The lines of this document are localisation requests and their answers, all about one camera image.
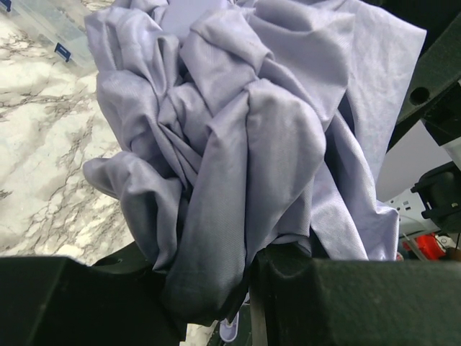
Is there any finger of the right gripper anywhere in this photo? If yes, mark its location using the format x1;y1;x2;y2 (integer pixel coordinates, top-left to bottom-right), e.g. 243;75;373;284
394;1;460;144

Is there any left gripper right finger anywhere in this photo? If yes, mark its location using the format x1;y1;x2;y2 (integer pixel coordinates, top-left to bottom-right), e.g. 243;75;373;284
250;247;460;345

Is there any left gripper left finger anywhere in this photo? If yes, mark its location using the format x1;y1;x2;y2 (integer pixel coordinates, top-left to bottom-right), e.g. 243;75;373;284
1;243;187;345

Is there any lavender folding umbrella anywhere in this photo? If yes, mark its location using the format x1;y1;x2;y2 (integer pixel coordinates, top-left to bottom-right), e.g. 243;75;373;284
84;1;426;325

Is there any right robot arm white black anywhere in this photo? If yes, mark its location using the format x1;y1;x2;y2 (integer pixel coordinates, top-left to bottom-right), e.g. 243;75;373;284
380;1;460;260

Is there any clear plastic screw box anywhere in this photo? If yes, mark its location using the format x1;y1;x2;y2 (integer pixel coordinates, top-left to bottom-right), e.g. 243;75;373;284
1;0;95;74

